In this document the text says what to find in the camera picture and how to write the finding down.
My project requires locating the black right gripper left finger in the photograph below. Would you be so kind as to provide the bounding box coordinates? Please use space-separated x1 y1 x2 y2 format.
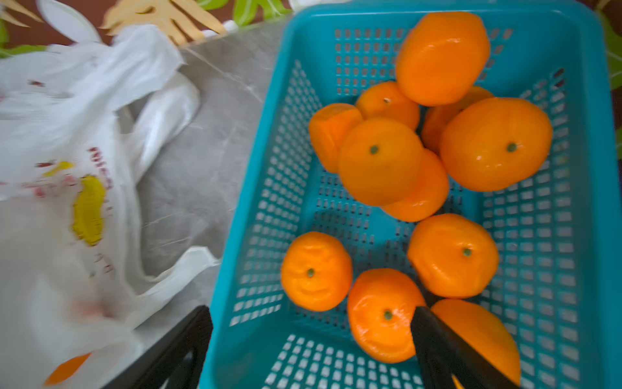
105 306 213 389

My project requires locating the orange front left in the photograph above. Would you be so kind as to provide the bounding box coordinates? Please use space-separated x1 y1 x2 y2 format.
281 232 353 312

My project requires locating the orange centre pile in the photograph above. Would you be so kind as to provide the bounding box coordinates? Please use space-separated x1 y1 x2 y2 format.
338 117 424 207

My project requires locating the orange hidden back right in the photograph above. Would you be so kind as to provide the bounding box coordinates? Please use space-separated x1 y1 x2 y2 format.
420 86 494 154

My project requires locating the white printed plastic bag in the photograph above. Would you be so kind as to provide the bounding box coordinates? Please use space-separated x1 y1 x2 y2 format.
1 25 215 388

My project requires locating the orange front middle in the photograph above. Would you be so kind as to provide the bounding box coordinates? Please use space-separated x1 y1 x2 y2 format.
347 268 426 364

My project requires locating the orange right large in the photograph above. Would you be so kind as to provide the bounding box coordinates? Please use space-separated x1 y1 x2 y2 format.
440 97 553 192

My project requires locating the orange top of pile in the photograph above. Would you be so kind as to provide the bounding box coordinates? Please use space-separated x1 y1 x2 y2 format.
395 12 491 107

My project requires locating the orange mid right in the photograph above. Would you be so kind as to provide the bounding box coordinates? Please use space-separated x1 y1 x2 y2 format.
407 213 500 299

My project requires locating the teal plastic basket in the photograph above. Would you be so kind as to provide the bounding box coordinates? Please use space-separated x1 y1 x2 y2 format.
199 1 621 388

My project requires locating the orange under centre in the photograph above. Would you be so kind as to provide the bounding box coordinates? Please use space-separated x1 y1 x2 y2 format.
381 148 450 222

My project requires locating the orange small back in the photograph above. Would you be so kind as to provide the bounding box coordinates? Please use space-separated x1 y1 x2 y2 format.
356 81 420 130

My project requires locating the orange front right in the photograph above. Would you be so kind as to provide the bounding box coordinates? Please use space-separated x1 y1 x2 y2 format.
431 299 521 385

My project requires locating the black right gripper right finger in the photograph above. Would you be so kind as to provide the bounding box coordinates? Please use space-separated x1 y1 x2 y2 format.
411 306 518 389

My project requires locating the orange left side pile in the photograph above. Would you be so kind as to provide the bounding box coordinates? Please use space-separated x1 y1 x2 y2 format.
309 103 364 173

